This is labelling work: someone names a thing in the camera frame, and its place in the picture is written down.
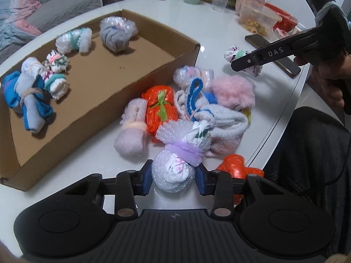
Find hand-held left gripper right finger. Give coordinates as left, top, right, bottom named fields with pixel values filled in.
left=196, top=167, right=284, bottom=220

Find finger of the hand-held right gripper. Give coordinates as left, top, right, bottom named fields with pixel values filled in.
left=231, top=26, right=320, bottom=72

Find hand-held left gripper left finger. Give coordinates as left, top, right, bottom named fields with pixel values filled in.
left=66, top=167, right=153, bottom=220

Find bubble wrap bundle purple band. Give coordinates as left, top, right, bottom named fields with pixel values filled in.
left=151, top=119, right=212, bottom=192

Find floral bubble wrap bundle green band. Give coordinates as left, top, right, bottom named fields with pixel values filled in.
left=224, top=47, right=261, bottom=77

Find shallow cardboard box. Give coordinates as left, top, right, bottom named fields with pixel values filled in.
left=0, top=9, right=201, bottom=192

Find white cloth bundle teal band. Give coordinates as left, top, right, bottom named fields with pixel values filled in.
left=45, top=72, right=68, bottom=101

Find grey blue sock roll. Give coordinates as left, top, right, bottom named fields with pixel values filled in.
left=14, top=74, right=54, bottom=134

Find grey cloth bubble wrap bundle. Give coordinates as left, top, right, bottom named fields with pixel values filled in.
left=99, top=16, right=138, bottom=53

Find floral bubble wrap bundle pink band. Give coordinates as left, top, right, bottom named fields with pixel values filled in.
left=45, top=50, right=71, bottom=73

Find bubble wrap bundle teal band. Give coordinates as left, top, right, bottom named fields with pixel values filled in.
left=56, top=27, right=93, bottom=54

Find white towel roll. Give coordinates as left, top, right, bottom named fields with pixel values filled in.
left=21, top=57, right=46, bottom=79

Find person's right hand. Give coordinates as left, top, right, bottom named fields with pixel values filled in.
left=293, top=50, right=346, bottom=108

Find black smartphone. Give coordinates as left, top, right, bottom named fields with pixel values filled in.
left=245, top=34, right=301, bottom=77

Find clear snack container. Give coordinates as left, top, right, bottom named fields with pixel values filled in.
left=239, top=2, right=283, bottom=36

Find red snack packet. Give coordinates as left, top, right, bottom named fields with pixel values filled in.
left=264, top=2, right=298, bottom=38

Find plain orange bag bundle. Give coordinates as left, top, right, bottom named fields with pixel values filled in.
left=216, top=154, right=265, bottom=204

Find lilac cloth roll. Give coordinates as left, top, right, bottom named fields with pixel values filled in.
left=113, top=99, right=149, bottom=157

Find pink fluffy ball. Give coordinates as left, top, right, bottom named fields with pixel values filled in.
left=211, top=76, right=256, bottom=112

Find white sock with blue trim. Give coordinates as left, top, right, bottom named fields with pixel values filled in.
left=175, top=78, right=249, bottom=158

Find orange bag bundle green tie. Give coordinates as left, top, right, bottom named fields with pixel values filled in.
left=141, top=85, right=179, bottom=143

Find clear plastic cup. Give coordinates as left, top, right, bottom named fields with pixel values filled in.
left=211, top=0, right=231, bottom=13

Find person's dark trousers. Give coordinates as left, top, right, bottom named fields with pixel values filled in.
left=263, top=106, right=351, bottom=263

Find grey sofa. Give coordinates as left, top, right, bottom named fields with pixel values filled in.
left=0, top=0, right=104, bottom=59

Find light blue pink blanket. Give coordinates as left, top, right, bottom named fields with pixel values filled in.
left=0, top=0, right=42, bottom=51

